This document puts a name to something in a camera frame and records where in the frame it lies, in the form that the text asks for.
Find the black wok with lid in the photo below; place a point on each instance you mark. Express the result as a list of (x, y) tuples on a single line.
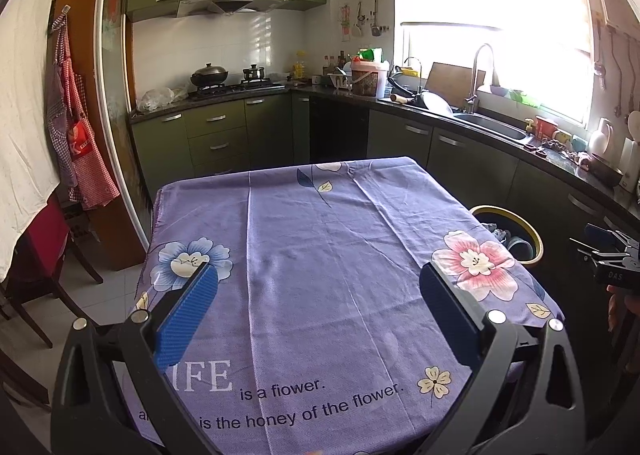
[(210, 76)]

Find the red checked apron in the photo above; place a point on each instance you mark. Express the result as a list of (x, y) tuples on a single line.
[(90, 160)]

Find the crumpled clear plastic bag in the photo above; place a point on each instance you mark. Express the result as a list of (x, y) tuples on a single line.
[(160, 100)]

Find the yellow oil bottle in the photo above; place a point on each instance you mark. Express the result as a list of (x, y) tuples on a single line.
[(299, 67)]

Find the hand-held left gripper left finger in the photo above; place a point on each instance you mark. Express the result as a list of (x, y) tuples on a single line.
[(187, 315)]

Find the black kitchen countertop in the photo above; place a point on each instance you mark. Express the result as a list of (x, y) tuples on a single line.
[(560, 160)]

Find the wooden cutting board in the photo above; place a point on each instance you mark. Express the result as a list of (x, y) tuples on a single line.
[(450, 80)]

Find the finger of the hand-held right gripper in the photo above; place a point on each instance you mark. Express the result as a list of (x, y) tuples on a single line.
[(587, 250), (602, 235)]

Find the wooden rolling pin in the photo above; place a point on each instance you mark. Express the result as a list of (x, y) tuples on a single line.
[(401, 98)]

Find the person's right hand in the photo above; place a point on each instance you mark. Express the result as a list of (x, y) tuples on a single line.
[(612, 307)]

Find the green base cabinets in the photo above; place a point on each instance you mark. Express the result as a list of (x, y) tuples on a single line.
[(220, 135)]

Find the red seat wooden chair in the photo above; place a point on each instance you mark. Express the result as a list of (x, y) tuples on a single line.
[(47, 235)]

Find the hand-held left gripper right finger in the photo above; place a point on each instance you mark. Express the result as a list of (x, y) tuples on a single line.
[(447, 315)]

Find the small steel pot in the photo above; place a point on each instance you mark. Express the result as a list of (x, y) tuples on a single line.
[(254, 74)]

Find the black bin with yellow rim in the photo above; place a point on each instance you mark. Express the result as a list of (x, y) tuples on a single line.
[(487, 225)]

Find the black frying pan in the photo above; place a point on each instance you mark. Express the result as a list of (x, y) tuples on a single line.
[(415, 97)]

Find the black gas stove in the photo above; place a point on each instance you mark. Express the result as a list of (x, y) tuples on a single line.
[(235, 87)]

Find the white plastic bucket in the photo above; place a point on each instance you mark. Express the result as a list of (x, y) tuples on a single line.
[(369, 80)]

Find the steel sink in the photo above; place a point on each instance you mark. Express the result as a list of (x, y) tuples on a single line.
[(492, 127)]

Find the green snack bag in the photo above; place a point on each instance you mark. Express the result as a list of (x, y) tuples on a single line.
[(371, 55)]

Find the glass sliding door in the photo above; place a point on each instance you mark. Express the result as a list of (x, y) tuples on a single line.
[(112, 60)]

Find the hanging kitchen utensils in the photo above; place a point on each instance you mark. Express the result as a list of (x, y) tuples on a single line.
[(372, 22)]

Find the white hanging sheet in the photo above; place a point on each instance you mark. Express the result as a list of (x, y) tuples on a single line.
[(25, 110)]

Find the red checkered apron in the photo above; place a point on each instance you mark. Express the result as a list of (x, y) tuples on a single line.
[(57, 125)]

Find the purple floral tablecloth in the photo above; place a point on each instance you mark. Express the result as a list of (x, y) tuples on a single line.
[(325, 285)]

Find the steel kitchen faucet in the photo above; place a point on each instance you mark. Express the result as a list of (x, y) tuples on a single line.
[(475, 80)]

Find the green plastic item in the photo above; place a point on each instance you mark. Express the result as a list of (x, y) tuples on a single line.
[(524, 99)]

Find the blue bowl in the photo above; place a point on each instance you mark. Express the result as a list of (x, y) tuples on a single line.
[(499, 90)]

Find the white jug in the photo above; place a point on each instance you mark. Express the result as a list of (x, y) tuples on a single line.
[(599, 140)]

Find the white plate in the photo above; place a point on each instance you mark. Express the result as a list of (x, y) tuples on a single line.
[(440, 105)]

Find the red cup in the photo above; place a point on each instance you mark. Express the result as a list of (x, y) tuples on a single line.
[(546, 127)]

